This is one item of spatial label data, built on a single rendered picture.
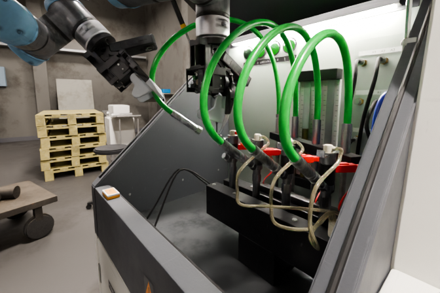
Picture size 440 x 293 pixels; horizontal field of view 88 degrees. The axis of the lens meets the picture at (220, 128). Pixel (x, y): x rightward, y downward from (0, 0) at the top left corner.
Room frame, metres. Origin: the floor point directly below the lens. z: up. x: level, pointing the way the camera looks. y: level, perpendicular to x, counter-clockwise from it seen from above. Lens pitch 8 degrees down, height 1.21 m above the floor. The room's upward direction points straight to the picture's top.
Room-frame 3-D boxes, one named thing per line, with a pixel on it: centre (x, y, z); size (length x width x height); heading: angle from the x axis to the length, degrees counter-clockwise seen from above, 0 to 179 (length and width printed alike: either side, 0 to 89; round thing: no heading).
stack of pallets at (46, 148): (3.90, 2.57, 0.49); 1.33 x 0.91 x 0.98; 35
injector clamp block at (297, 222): (0.48, -0.11, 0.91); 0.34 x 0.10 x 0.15; 41
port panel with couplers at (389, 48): (0.57, -0.39, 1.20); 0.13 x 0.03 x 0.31; 41
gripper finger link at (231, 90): (0.53, -0.01, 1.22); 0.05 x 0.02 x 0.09; 42
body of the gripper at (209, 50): (0.53, 0.02, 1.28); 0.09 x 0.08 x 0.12; 132
